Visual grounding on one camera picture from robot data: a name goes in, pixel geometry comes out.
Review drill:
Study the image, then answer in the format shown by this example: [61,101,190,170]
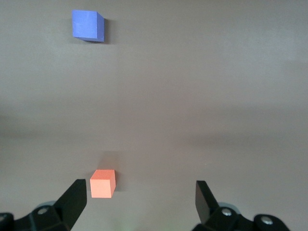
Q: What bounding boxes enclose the orange foam block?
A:
[90,169,116,199]

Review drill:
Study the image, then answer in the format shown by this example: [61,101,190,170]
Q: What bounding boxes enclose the purple foam block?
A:
[72,9,106,43]

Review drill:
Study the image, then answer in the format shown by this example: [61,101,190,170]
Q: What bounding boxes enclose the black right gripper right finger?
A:
[192,180,289,231]

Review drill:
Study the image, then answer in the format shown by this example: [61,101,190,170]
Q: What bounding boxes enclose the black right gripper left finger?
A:
[0,179,88,231]

